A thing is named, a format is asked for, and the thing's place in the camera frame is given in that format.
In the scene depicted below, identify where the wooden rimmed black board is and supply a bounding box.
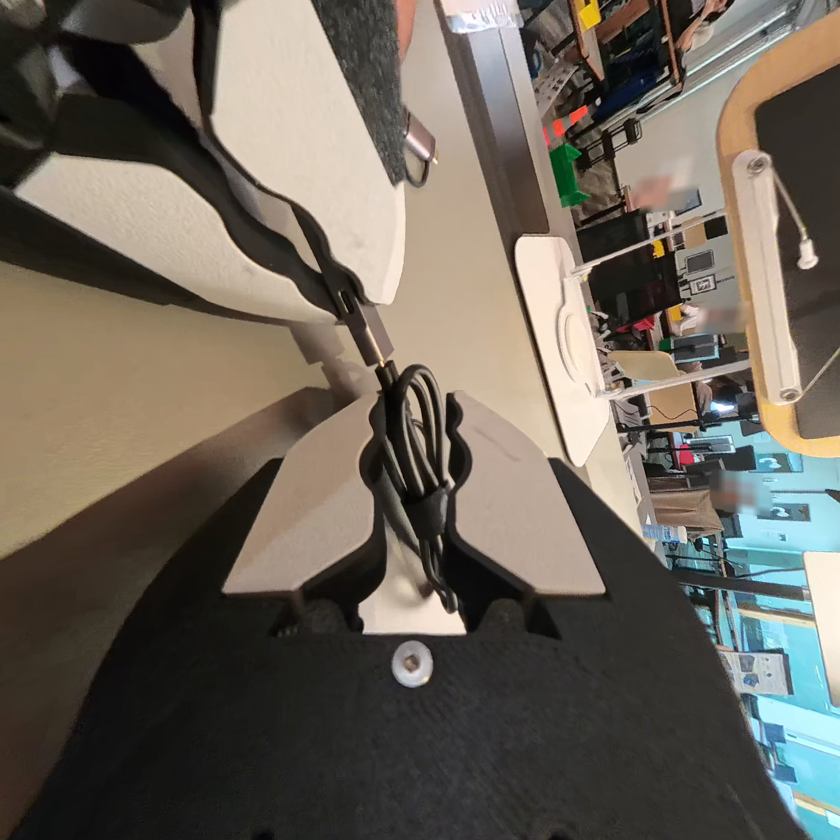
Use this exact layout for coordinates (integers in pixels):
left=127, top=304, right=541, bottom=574
left=715, top=7, right=840, bottom=459

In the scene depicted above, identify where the white stand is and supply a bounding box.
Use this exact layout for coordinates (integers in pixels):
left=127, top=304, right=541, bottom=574
left=514, top=150, right=840, bottom=467

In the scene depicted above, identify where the grey usb hub with cable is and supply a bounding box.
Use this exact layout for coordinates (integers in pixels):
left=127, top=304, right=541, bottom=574
left=338, top=112, right=439, bottom=366

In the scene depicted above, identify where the black usb-c cable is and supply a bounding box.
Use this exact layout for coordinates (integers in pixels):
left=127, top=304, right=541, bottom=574
left=367, top=357, right=460, bottom=614

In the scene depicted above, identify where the beige chair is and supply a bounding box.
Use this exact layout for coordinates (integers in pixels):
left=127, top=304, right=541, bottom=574
left=607, top=350, right=700, bottom=434

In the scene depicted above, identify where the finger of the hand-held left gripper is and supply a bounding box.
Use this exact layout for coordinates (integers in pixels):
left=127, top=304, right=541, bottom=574
left=16, top=140, right=358, bottom=322
left=194, top=0, right=408, bottom=306

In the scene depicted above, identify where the laminated instruction sheet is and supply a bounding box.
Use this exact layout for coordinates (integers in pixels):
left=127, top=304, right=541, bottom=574
left=436, top=0, right=526, bottom=34

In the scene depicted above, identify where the black cabinet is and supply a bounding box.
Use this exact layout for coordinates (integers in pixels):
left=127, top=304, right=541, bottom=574
left=577, top=210, right=683, bottom=329

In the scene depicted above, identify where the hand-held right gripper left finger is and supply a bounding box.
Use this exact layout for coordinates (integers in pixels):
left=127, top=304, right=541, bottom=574
left=222, top=392, right=389, bottom=621

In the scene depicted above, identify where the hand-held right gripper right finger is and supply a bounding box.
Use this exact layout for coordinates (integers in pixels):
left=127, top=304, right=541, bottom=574
left=445, top=391, right=606, bottom=621

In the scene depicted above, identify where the green plastic bin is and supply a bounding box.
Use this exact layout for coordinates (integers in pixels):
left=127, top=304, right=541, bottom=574
left=548, top=141, right=592, bottom=210

